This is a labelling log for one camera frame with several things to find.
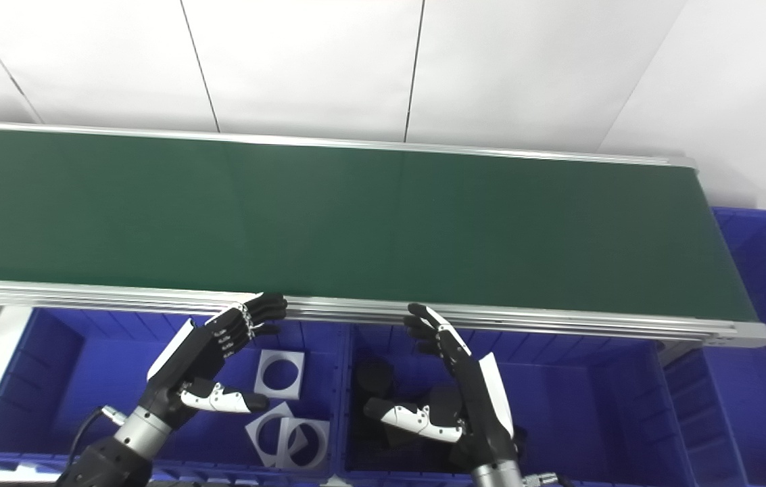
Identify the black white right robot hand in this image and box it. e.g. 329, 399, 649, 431
362, 302, 520, 471

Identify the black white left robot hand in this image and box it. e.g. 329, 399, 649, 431
136, 292, 289, 432

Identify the white square part round hole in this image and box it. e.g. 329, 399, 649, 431
254, 348, 306, 401
244, 401, 302, 467
276, 417, 331, 471

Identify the black block part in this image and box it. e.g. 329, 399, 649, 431
427, 386, 468, 420

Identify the green conveyor belt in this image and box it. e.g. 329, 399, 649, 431
0, 127, 759, 324
0, 122, 766, 349

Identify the blue bin with white parts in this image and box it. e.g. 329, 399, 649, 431
0, 308, 350, 482

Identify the blue bin with black parts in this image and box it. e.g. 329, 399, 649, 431
341, 325, 694, 487

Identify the black round part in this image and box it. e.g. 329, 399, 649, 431
356, 357, 396, 393

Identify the empty blue plastic bin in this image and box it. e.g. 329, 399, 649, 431
663, 206, 766, 487

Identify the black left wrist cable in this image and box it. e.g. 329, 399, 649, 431
65, 404, 128, 474

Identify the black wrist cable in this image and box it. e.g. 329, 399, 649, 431
65, 404, 128, 474
525, 471, 576, 487

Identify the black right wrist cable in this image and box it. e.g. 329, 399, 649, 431
525, 471, 576, 487

